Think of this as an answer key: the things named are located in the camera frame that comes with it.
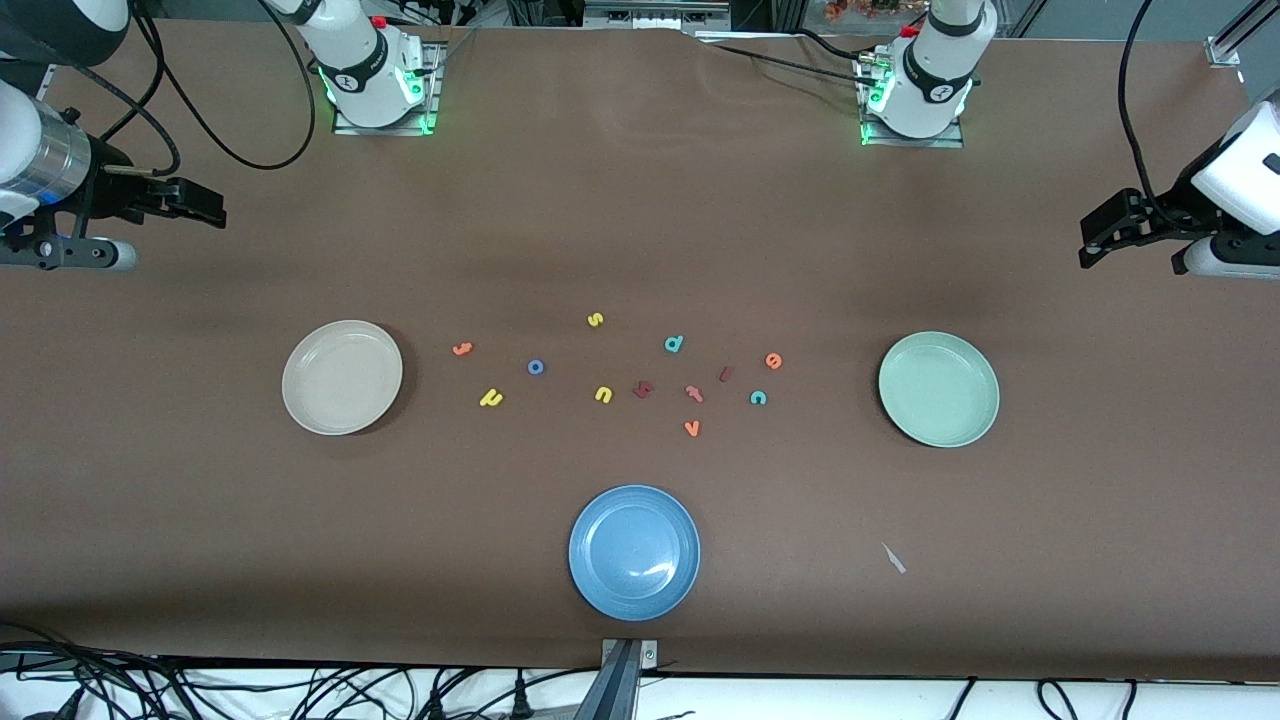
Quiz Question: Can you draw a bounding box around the beige brown plate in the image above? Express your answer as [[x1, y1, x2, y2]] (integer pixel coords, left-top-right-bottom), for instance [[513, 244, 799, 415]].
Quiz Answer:
[[281, 320, 404, 437]]

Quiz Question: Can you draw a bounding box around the green plate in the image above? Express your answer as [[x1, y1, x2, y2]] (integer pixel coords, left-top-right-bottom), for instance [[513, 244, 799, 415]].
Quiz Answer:
[[878, 331, 1001, 448]]

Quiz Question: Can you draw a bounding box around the grey metal device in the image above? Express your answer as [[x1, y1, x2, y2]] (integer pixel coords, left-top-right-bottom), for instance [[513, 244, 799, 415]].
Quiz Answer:
[[585, 0, 731, 31]]

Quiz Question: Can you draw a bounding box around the blue plate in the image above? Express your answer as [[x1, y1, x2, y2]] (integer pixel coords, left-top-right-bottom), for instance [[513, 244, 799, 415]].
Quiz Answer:
[[568, 485, 701, 622]]

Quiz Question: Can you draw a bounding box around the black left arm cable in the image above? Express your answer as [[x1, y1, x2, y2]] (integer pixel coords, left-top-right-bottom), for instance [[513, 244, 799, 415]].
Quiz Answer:
[[1117, 0, 1171, 223]]

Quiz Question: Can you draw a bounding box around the aluminium frame profile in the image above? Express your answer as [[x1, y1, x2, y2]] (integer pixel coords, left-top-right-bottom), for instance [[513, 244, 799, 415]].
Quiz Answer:
[[1205, 0, 1263, 71]]

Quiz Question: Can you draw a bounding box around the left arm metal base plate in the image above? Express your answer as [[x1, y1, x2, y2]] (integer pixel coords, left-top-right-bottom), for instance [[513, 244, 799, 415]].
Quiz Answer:
[[855, 50, 966, 149]]

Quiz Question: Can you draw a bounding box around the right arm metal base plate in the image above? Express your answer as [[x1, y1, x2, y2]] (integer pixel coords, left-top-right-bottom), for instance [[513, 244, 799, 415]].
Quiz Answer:
[[333, 40, 446, 136]]

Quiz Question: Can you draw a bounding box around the black cable on table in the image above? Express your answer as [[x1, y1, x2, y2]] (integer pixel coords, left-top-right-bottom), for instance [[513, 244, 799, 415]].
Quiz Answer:
[[700, 28, 881, 86]]

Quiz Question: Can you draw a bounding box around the grey camera mount pole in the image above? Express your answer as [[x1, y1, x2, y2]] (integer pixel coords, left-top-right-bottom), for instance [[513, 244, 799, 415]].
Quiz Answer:
[[573, 640, 643, 720]]

